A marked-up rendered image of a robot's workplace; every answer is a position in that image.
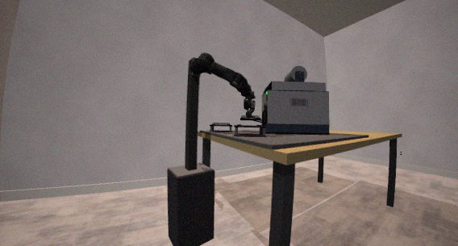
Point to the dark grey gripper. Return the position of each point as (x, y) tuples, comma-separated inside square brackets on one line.
[(249, 104)]

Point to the grey cylinder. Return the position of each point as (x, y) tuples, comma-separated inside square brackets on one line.
[(291, 75)]

